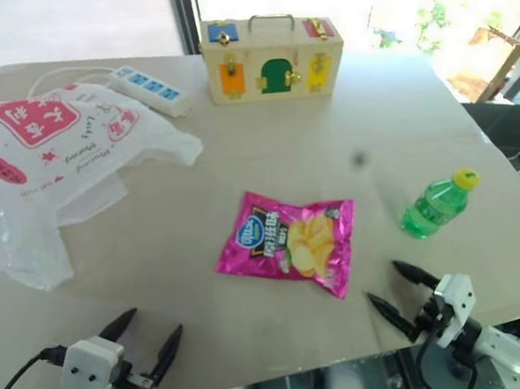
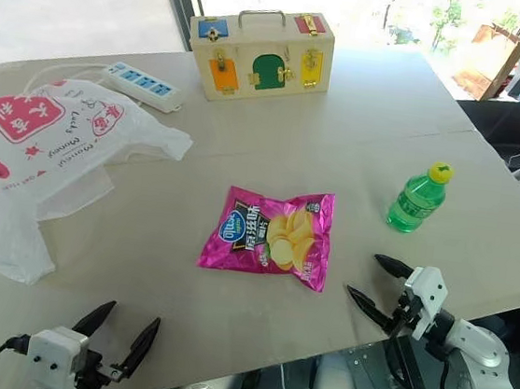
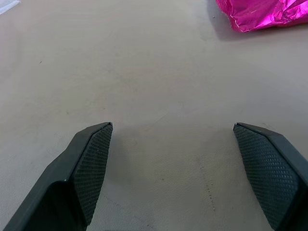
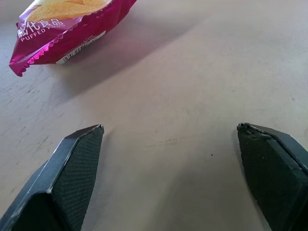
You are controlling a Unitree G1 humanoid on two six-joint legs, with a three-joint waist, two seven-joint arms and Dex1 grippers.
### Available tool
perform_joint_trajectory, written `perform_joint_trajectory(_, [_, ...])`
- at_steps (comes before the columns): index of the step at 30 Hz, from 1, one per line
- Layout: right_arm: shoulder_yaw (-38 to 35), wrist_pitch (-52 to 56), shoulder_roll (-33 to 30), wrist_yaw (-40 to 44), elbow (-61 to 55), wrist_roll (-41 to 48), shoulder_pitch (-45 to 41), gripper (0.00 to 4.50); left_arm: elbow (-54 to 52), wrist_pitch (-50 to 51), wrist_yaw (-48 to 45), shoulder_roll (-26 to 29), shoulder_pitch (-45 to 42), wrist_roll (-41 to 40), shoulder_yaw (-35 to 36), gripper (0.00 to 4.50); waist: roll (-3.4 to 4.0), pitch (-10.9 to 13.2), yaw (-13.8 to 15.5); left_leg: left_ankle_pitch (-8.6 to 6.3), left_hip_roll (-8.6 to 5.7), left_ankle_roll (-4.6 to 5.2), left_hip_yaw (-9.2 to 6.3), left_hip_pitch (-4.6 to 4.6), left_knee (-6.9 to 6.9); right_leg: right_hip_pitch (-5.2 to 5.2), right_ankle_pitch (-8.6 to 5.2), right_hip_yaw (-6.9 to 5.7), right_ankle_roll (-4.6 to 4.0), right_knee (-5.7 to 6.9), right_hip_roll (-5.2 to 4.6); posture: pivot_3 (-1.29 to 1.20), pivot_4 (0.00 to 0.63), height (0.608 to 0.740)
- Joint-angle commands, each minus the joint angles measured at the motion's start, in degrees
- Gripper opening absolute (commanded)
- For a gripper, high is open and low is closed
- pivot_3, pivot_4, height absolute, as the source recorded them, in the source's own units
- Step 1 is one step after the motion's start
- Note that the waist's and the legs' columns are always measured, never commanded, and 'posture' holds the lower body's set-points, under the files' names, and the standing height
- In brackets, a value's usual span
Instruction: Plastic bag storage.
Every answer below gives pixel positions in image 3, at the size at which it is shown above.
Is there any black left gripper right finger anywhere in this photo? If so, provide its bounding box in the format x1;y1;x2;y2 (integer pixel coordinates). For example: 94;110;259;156
233;122;308;231

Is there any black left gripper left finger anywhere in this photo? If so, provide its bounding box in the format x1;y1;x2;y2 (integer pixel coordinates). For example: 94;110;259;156
0;122;114;231

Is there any shiny magenta foil bag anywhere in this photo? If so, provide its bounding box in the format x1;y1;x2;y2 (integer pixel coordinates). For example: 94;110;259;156
215;0;308;33

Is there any white object at corner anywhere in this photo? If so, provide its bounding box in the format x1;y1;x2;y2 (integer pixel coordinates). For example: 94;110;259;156
0;0;22;15

